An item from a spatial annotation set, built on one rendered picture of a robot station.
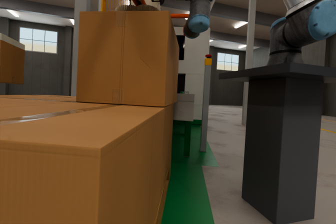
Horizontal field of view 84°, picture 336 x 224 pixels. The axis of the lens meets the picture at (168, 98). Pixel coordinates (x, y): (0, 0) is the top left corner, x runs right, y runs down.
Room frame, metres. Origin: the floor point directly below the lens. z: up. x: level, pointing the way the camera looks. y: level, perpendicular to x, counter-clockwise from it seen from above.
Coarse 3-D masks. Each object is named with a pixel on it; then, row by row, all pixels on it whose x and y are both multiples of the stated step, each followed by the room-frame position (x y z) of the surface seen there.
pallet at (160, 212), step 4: (168, 168) 1.17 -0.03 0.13; (168, 172) 1.24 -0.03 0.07; (168, 176) 1.24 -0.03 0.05; (168, 180) 1.24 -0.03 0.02; (164, 184) 0.94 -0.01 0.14; (164, 188) 1.13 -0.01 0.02; (164, 192) 1.08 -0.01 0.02; (164, 196) 1.04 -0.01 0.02; (160, 200) 0.79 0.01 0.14; (164, 200) 1.00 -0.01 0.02; (160, 204) 0.80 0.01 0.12; (160, 208) 0.81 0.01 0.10; (160, 212) 0.81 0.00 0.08; (156, 216) 0.68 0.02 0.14; (160, 216) 0.82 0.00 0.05; (156, 220) 0.68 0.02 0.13; (160, 220) 0.83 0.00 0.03
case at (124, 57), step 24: (96, 24) 0.82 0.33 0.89; (120, 24) 0.80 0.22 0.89; (144, 24) 0.79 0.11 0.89; (168, 24) 0.78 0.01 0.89; (96, 48) 0.82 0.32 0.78; (120, 48) 0.80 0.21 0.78; (144, 48) 0.79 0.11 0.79; (168, 48) 0.81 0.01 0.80; (96, 72) 0.81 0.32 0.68; (120, 72) 0.80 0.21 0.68; (144, 72) 0.79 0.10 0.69; (168, 72) 0.85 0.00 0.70; (96, 96) 0.81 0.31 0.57; (120, 96) 0.80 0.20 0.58; (144, 96) 0.79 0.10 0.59; (168, 96) 0.89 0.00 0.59
